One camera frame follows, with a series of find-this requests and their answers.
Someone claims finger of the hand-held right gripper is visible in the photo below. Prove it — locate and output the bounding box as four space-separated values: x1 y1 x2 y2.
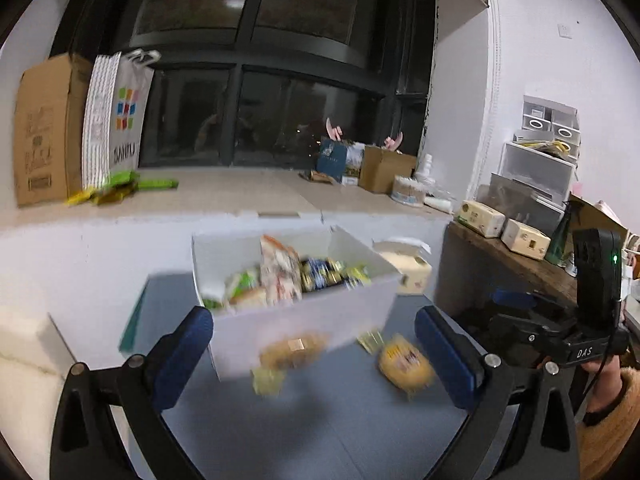
491 288 576 318
489 312 576 356

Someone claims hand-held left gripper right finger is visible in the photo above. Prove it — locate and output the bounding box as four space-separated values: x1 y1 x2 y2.
415 305 586 480

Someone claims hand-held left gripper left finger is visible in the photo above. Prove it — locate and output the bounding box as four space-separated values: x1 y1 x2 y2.
50 305 215 480

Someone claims yellow blue-print snack bag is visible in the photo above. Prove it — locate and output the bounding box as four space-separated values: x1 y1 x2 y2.
377 337 436 393

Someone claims small yellow green packet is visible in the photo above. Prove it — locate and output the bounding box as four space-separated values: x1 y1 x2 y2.
357 330 386 353

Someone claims small green snack packet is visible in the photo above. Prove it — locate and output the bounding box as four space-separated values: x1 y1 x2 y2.
251 367 286 398

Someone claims square green snack packet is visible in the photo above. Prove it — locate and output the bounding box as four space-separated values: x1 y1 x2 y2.
226 270 264 302

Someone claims yellow noodle snack packet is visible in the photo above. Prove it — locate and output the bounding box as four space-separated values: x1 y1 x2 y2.
260 332 331 371

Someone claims large white snack bag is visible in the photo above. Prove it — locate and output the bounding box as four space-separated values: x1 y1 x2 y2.
260 235 303 306

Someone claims white cardboard box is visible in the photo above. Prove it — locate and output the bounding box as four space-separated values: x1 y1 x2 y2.
192 225 403 381

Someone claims dark blue snack packet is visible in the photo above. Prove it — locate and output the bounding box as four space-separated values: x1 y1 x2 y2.
300 257 346 293

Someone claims person's right forearm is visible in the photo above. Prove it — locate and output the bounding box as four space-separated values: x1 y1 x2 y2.
582 367 640 480

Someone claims person's right hand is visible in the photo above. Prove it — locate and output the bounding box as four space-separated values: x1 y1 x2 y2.
582 360 625 426

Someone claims wooden side table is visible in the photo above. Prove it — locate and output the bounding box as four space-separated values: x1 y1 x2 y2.
446 220 583 311

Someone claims dark green bottle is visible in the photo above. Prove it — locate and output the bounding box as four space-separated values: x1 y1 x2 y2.
545 200 576 267

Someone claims cream box on desk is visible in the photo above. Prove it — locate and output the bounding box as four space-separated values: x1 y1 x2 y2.
501 219 551 261
457 200 506 238

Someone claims brown paper bag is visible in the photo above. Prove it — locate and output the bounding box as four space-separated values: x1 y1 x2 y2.
567 195 628 236

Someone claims grey metal sheet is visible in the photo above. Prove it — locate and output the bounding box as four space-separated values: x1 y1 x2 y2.
487 172 568 238

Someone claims white paper roll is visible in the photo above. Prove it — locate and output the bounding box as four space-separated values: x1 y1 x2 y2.
424 195 460 214

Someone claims large clear drawer unit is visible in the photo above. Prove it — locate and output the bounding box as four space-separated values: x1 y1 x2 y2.
502 141 576 198

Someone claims cotton swab container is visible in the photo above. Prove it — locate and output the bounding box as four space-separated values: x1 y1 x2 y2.
391 175 428 207

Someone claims white plastic bottle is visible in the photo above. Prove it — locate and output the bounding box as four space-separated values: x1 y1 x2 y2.
415 154 436 186

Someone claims small white drawer unit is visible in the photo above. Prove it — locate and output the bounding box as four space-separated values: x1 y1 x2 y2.
520 95 581 148

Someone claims pile of green packets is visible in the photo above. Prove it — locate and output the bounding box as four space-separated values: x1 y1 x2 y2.
65 171 179 207

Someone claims small brown cardboard box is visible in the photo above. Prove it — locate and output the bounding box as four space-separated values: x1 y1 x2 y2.
359 145 417 195

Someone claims blue printed box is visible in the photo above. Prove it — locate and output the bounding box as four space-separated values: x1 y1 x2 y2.
316 137 366 186

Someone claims white printed shopping bag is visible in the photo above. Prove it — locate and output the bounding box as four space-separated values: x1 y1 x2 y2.
81 49 155 191

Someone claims black framed window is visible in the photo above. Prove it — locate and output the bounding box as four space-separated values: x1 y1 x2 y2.
50 0 436 171

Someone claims large brown cardboard box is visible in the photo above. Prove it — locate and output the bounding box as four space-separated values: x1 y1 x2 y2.
14 53 96 207

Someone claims black cable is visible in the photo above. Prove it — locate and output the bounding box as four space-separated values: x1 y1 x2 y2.
580 295 623 416

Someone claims white wall shelf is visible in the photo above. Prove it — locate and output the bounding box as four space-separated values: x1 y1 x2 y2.
435 0 490 41

